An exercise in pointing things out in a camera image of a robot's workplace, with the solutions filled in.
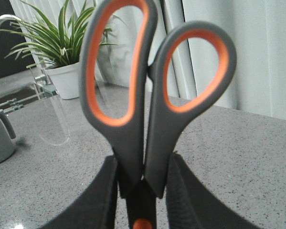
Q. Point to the clear acrylic stand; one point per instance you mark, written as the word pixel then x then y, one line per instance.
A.
pixel 51 124

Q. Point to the steel sink basin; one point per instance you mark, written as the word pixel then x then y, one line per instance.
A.
pixel 23 96

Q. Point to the grey curtain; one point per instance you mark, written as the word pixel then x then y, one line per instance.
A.
pixel 162 110

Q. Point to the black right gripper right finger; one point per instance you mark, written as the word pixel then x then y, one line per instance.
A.
pixel 190 205

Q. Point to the white plant pot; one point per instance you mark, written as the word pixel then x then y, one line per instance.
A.
pixel 65 80

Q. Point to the grey orange scissors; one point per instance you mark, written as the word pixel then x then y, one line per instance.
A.
pixel 144 138

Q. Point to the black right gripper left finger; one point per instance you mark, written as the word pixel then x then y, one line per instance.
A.
pixel 95 208

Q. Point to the grey kettle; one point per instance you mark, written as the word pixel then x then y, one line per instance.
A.
pixel 7 134

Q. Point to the green spider plant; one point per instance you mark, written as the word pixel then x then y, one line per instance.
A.
pixel 54 44

